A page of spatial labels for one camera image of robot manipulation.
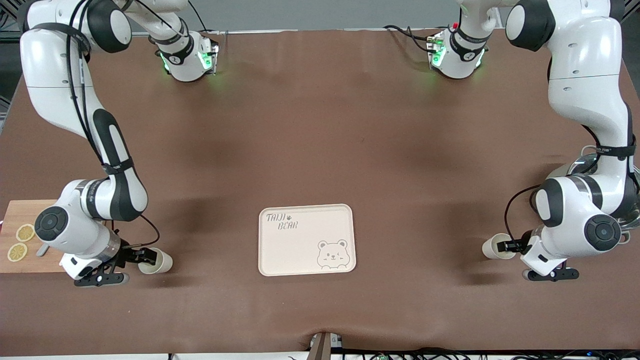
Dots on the brown table cover sheet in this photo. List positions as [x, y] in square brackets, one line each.
[320, 125]

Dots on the pale green electric pot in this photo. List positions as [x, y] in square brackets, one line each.
[590, 148]

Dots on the grey metal camera post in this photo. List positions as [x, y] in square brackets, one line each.
[322, 347]

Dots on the yellow lemon slice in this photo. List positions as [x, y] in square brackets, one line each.
[17, 252]
[25, 233]

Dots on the cream bear print tray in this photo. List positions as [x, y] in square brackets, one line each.
[300, 250]

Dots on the grey plastic knife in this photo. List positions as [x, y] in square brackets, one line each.
[42, 250]

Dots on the white IKEA cup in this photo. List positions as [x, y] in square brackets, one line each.
[162, 265]
[490, 247]

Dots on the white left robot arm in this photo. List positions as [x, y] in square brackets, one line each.
[585, 75]

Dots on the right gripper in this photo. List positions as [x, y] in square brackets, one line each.
[126, 255]

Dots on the bamboo cutting board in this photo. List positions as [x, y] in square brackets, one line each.
[15, 212]

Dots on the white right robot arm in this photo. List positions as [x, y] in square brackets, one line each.
[55, 75]

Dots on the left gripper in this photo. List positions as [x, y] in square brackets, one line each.
[523, 241]

